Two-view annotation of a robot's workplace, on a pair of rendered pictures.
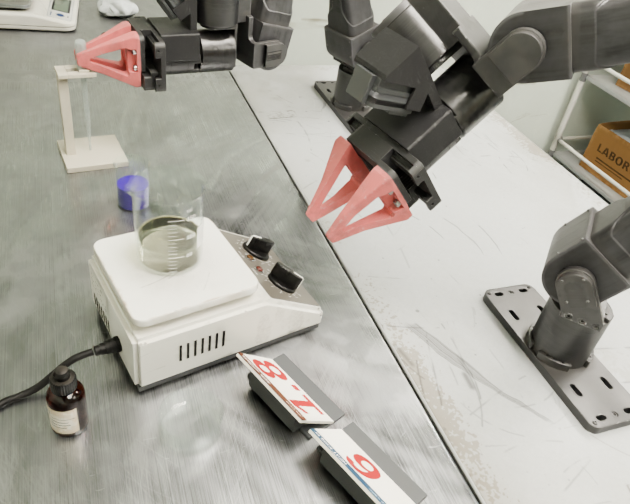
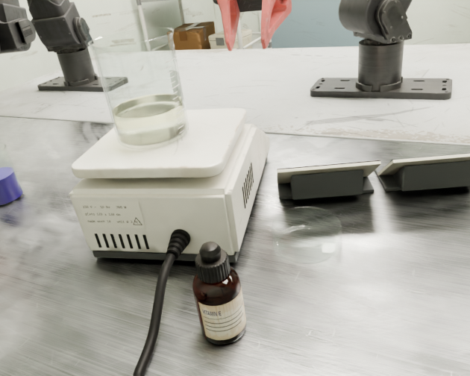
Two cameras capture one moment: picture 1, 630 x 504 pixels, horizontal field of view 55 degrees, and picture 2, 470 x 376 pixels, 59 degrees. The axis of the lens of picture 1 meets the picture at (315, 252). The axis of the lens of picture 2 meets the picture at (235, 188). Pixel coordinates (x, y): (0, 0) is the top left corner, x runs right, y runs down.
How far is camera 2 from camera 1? 39 cm
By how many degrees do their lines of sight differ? 31
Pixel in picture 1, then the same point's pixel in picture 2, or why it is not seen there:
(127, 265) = (133, 156)
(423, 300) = (289, 113)
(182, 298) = (217, 139)
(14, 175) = not seen: outside the picture
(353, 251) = not seen: hidden behind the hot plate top
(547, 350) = (384, 81)
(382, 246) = not seen: hidden behind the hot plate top
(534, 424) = (429, 111)
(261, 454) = (369, 218)
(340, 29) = (48, 14)
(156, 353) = (236, 201)
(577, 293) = (395, 15)
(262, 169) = (78, 130)
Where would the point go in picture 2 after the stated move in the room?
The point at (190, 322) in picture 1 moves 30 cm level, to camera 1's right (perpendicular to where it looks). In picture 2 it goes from (236, 159) to (432, 66)
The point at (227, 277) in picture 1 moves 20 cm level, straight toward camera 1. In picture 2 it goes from (219, 117) to (467, 165)
